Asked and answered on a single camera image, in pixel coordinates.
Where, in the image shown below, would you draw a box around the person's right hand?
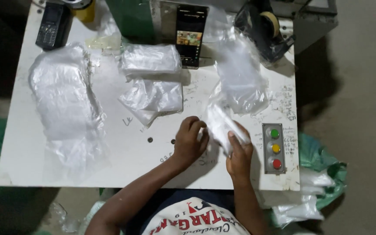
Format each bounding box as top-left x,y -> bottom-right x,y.
225,122 -> 254,179

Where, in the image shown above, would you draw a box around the person's left hand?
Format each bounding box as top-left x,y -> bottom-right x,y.
174,116 -> 210,168

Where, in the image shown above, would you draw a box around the small clear plastic bag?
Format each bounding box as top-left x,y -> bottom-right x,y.
204,101 -> 251,156

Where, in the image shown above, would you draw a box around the grey button control panel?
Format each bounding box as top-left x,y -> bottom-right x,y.
262,123 -> 287,175

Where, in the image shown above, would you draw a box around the crumpled clear plastic bag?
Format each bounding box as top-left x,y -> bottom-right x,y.
118,78 -> 184,128

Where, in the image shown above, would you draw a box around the person's white printed shirt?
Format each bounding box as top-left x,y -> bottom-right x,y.
124,189 -> 251,235

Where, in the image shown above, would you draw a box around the green sack with white bags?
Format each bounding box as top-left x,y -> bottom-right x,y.
270,132 -> 348,227

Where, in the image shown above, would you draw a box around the loose transparent plastic bags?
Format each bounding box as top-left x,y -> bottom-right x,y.
204,8 -> 272,117

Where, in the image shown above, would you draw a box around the folded clear plastic bag stack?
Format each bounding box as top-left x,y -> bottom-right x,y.
119,44 -> 183,81

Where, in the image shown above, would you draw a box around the black smartphone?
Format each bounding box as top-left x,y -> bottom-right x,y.
175,5 -> 208,70

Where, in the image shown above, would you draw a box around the black tape dispenser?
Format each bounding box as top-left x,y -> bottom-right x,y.
234,3 -> 296,63

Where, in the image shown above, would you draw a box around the large clear plastic bag heap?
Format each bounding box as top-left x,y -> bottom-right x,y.
28,42 -> 111,184

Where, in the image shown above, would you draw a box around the small clear plastic scrap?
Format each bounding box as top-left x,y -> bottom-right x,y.
85,20 -> 123,55

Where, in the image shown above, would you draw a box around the green machine housing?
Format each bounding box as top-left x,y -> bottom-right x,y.
105,0 -> 163,44

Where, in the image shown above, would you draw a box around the crumpled plastic on floor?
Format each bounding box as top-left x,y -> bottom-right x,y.
48,200 -> 107,235

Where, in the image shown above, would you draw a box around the tan tape roll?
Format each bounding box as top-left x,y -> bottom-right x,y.
260,11 -> 280,39

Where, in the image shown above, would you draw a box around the yellow tape roll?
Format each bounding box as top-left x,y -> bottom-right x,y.
61,0 -> 97,24

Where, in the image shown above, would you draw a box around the black keypad phone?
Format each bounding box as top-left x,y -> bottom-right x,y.
35,1 -> 74,51

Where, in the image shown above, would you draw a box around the grey metal machine frame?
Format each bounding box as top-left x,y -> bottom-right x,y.
274,0 -> 339,55

